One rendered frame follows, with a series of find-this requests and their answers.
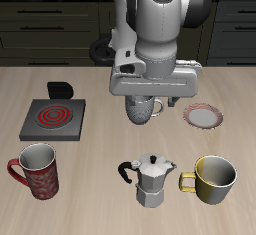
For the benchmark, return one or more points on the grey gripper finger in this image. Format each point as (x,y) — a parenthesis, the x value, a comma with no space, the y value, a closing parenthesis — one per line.
(172,101)

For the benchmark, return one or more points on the yellow and white mug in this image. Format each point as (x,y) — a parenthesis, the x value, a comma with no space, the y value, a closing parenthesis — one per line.
(213,182)

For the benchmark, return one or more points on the grey textured mug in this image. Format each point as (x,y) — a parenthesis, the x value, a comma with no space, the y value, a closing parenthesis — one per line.
(138,112)

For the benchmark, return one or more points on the dark grey kitchen cupboard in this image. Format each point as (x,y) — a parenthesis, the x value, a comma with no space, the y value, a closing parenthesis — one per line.
(233,42)

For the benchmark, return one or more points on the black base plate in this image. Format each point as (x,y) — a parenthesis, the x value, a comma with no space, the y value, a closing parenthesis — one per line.
(96,51)

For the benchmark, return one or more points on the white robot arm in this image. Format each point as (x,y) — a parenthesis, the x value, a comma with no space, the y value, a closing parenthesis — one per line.
(156,29)

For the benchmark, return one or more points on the round black stove knob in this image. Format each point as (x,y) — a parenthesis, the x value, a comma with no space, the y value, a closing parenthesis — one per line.
(59,90)

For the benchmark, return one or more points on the red patterned mug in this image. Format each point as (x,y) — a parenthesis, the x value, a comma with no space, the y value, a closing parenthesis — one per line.
(41,179)

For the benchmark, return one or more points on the olive kitchen cupboard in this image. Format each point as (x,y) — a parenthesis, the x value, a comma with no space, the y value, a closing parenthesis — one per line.
(50,42)

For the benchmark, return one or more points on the silver moka pot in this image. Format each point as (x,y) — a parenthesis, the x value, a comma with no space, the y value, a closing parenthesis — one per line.
(151,182)

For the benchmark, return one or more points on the small red-rimmed plate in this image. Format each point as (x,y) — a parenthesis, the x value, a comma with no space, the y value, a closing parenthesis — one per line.
(203,116)

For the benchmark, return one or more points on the dark grey stove plate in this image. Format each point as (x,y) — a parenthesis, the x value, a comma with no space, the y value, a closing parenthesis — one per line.
(68,125)

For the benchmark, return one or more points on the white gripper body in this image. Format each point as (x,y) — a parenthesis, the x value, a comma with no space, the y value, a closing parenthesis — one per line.
(150,86)

